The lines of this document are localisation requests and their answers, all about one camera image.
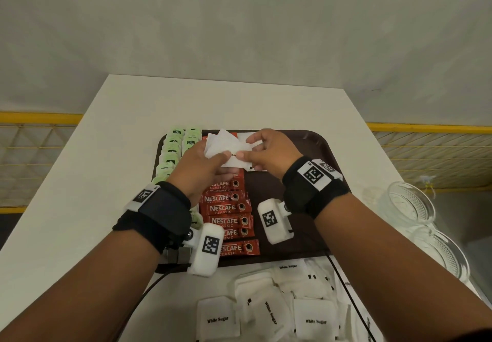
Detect person's dark sleeve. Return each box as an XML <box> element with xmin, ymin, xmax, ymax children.
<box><xmin>449</xmin><ymin>328</ymin><xmax>492</xmax><ymax>342</ymax></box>

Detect black left wristband with markers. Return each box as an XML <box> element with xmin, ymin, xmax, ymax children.
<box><xmin>112</xmin><ymin>181</ymin><xmax>192</xmax><ymax>255</ymax></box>

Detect person's right forearm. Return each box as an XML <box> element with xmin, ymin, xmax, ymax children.
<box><xmin>314</xmin><ymin>193</ymin><xmax>492</xmax><ymax>342</ymax></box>

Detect black left camera cable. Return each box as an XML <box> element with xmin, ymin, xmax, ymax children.
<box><xmin>115</xmin><ymin>265</ymin><xmax>191</xmax><ymax>342</ymax></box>

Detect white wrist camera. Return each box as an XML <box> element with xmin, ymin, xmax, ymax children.
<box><xmin>256</xmin><ymin>198</ymin><xmax>295</xmax><ymax>246</ymax></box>
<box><xmin>183</xmin><ymin>222</ymin><xmax>226</xmax><ymax>278</ymax></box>

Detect white cable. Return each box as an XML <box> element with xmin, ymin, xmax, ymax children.
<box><xmin>419</xmin><ymin>175</ymin><xmax>437</xmax><ymax>196</ymax></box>

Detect row of red Nescafe sachets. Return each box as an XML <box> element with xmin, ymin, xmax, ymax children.
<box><xmin>199</xmin><ymin>134</ymin><xmax>261</xmax><ymax>258</ymax></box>

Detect yellow mesh railing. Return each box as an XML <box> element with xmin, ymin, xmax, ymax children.
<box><xmin>0</xmin><ymin>111</ymin><xmax>84</xmax><ymax>214</ymax></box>
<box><xmin>367</xmin><ymin>122</ymin><xmax>492</xmax><ymax>194</ymax></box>

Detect black wristband with markers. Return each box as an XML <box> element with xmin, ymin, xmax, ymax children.
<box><xmin>282</xmin><ymin>156</ymin><xmax>351</xmax><ymax>219</ymax></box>
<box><xmin>112</xmin><ymin>181</ymin><xmax>192</xmax><ymax>255</ymax></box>

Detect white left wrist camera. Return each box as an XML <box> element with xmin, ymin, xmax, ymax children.
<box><xmin>183</xmin><ymin>222</ymin><xmax>226</xmax><ymax>278</ymax></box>

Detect person's right hand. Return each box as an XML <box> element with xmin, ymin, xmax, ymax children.
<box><xmin>235</xmin><ymin>129</ymin><xmax>304</xmax><ymax>181</ymax></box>

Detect person's left forearm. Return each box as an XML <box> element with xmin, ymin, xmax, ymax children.
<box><xmin>0</xmin><ymin>230</ymin><xmax>162</xmax><ymax>342</ymax></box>

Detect brown tray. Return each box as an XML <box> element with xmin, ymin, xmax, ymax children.
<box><xmin>153</xmin><ymin>129</ymin><xmax>351</xmax><ymax>273</ymax></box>

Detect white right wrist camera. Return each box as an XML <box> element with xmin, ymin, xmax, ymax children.
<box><xmin>256</xmin><ymin>198</ymin><xmax>295</xmax><ymax>246</ymax></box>

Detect person's left hand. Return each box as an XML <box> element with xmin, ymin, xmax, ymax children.
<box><xmin>167</xmin><ymin>139</ymin><xmax>239</xmax><ymax>208</ymax></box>

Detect black right wristband with markers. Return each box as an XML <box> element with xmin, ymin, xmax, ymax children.
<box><xmin>282</xmin><ymin>156</ymin><xmax>351</xmax><ymax>219</ymax></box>

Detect row of tea bags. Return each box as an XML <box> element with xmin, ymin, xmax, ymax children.
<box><xmin>180</xmin><ymin>127</ymin><xmax>203</xmax><ymax>154</ymax></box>
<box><xmin>152</xmin><ymin>126</ymin><xmax>185</xmax><ymax>185</ymax></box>

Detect pile of white sugar sachets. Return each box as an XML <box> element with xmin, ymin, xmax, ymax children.
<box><xmin>196</xmin><ymin>259</ymin><xmax>385</xmax><ymax>342</ymax></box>

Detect clear patterned glass cup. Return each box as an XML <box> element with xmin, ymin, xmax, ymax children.
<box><xmin>413</xmin><ymin>226</ymin><xmax>470</xmax><ymax>283</ymax></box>
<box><xmin>378</xmin><ymin>181</ymin><xmax>436</xmax><ymax>227</ymax></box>

